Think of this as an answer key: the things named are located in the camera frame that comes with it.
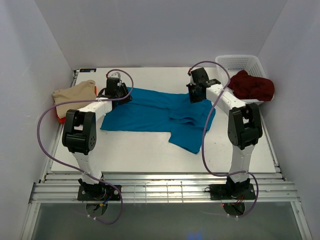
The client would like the blue t shirt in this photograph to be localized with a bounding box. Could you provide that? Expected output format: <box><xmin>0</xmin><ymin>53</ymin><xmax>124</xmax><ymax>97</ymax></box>
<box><xmin>100</xmin><ymin>88</ymin><xmax>216</xmax><ymax>154</ymax></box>

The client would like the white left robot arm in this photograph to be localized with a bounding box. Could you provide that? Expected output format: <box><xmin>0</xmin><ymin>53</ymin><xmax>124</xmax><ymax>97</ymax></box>
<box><xmin>62</xmin><ymin>77</ymin><xmax>132</xmax><ymax>200</ymax></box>

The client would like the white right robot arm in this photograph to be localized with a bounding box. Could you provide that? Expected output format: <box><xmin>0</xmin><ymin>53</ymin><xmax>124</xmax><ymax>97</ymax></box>
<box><xmin>187</xmin><ymin>67</ymin><xmax>263</xmax><ymax>201</ymax></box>

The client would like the beige folded t shirt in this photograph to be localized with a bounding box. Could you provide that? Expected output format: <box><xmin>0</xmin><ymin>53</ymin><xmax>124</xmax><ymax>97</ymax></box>
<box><xmin>52</xmin><ymin>79</ymin><xmax>100</xmax><ymax>119</ymax></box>

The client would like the white plastic basket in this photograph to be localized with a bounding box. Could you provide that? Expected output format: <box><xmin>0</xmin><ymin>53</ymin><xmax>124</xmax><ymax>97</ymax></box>
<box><xmin>215</xmin><ymin>55</ymin><xmax>268</xmax><ymax>104</ymax></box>

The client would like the dark red t shirt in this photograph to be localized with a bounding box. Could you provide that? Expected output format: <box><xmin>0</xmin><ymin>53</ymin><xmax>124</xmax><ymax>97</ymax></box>
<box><xmin>228</xmin><ymin>70</ymin><xmax>275</xmax><ymax>102</ymax></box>

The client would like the orange folded t shirt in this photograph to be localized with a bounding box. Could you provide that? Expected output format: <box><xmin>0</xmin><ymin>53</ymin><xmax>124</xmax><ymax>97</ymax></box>
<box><xmin>56</xmin><ymin>86</ymin><xmax>98</xmax><ymax>125</ymax></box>

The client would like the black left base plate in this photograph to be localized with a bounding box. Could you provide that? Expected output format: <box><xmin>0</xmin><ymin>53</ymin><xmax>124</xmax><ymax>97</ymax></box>
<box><xmin>77</xmin><ymin>184</ymin><xmax>122</xmax><ymax>202</ymax></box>

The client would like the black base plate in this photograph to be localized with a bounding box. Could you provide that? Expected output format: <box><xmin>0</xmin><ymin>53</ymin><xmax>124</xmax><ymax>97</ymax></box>
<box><xmin>77</xmin><ymin>184</ymin><xmax>122</xmax><ymax>202</ymax></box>
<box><xmin>204</xmin><ymin>183</ymin><xmax>256</xmax><ymax>200</ymax></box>

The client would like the aluminium rail frame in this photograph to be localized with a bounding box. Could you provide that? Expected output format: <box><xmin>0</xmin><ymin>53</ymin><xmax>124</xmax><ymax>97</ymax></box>
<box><xmin>21</xmin><ymin>168</ymin><xmax>312</xmax><ymax>240</ymax></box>

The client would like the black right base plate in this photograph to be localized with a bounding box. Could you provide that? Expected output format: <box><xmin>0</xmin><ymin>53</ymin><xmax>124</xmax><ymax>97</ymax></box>
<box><xmin>204</xmin><ymin>183</ymin><xmax>256</xmax><ymax>200</ymax></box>

